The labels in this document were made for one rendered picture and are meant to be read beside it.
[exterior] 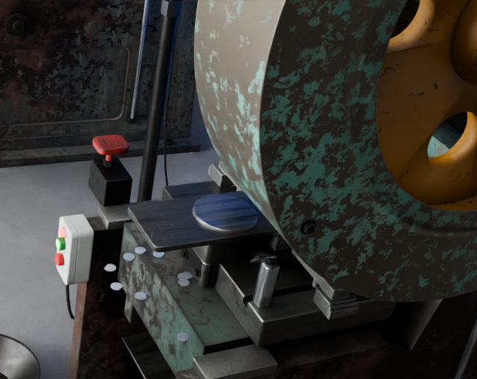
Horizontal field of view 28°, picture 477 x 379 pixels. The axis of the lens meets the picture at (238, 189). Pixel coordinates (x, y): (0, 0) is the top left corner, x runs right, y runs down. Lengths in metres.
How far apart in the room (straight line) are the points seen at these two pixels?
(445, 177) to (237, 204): 0.52
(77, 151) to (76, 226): 1.46
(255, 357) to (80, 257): 0.48
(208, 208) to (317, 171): 0.65
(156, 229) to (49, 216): 1.42
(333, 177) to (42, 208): 2.04
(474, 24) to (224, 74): 0.34
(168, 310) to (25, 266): 1.13
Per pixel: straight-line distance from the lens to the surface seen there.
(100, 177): 2.00
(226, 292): 1.78
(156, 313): 1.87
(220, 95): 1.16
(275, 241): 1.79
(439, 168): 1.40
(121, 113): 3.44
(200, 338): 1.70
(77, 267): 1.99
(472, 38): 1.27
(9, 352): 2.53
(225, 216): 1.77
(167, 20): 2.55
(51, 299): 2.76
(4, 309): 2.72
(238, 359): 1.68
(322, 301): 1.72
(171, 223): 1.73
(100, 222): 1.99
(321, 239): 1.23
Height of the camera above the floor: 1.74
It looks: 31 degrees down
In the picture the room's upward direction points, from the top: 11 degrees clockwise
